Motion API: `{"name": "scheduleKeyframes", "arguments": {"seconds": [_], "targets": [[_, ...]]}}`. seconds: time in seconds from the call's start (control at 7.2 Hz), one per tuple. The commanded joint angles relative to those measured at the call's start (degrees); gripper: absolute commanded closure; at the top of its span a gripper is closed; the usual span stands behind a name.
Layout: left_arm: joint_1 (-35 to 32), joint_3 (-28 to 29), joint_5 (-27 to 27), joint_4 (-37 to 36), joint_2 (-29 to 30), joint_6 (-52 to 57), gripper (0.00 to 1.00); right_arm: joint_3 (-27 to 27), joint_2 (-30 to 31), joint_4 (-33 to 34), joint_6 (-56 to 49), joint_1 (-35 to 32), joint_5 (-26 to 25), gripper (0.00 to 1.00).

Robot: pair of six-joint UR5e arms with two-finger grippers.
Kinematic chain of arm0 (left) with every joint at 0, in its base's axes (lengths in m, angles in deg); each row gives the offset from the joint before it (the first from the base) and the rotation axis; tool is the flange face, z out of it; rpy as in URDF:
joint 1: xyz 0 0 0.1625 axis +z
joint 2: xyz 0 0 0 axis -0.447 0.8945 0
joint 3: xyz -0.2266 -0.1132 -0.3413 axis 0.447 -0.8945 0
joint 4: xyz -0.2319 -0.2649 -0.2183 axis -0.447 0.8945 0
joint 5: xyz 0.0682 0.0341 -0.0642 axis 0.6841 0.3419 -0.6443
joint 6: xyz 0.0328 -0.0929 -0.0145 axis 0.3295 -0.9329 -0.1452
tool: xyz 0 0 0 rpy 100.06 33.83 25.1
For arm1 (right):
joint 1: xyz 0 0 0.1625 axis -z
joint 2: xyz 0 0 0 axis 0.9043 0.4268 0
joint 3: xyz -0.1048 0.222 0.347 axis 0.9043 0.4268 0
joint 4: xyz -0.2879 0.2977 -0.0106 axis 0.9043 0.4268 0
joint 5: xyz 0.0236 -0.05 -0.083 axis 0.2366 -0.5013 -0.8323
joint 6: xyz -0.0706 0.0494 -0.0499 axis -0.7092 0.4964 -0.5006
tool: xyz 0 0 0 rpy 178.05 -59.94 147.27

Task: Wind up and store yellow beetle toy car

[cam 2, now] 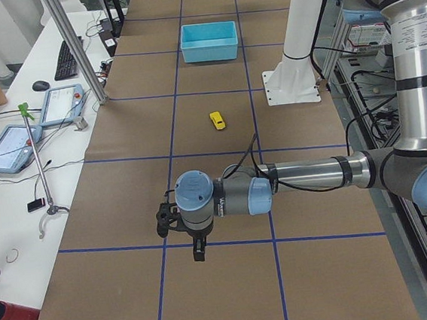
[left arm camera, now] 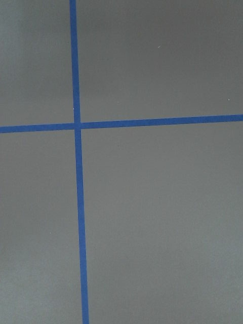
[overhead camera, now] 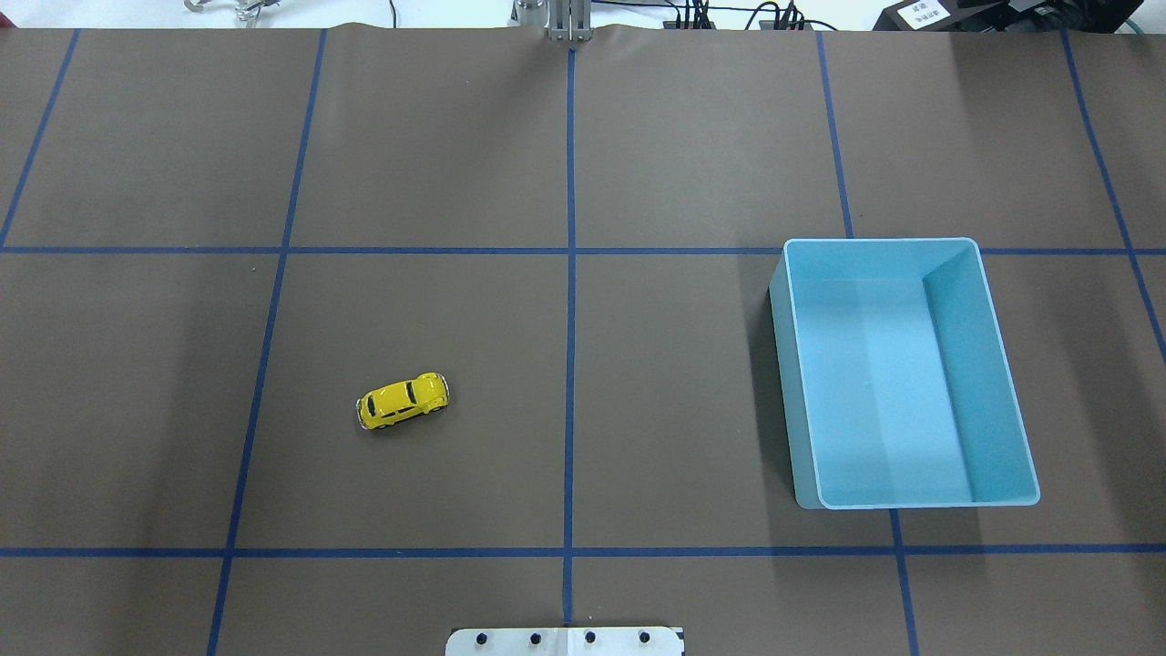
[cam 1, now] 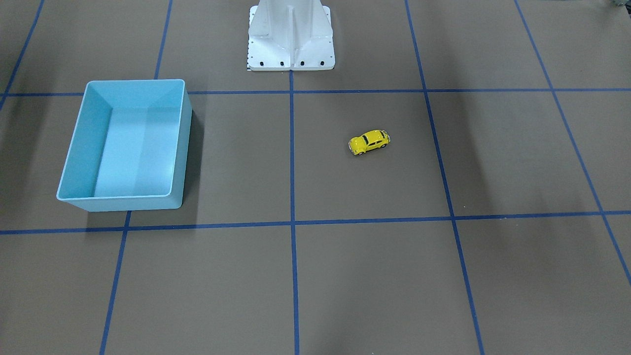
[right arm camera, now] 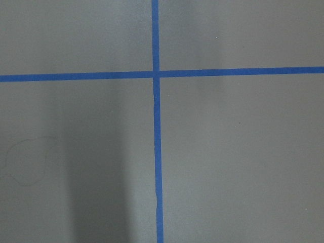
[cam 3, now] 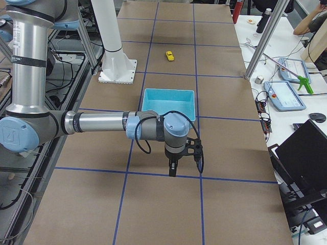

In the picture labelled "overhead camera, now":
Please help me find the aluminium frame post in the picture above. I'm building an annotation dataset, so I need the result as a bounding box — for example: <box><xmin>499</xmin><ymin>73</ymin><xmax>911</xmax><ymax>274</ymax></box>
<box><xmin>510</xmin><ymin>0</ymin><xmax>593</xmax><ymax>43</ymax></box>

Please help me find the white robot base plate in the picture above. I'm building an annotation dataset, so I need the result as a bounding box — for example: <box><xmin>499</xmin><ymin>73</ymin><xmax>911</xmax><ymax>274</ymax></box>
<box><xmin>445</xmin><ymin>626</ymin><xmax>686</xmax><ymax>655</ymax></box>

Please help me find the light blue plastic bin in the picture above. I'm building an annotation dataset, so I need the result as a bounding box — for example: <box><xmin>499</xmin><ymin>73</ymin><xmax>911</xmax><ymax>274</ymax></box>
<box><xmin>770</xmin><ymin>237</ymin><xmax>1041</xmax><ymax>512</ymax></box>

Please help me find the black labelled box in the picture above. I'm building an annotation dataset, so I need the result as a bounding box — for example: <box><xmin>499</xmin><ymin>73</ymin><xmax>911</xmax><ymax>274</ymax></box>
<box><xmin>872</xmin><ymin>1</ymin><xmax>1007</xmax><ymax>33</ymax></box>

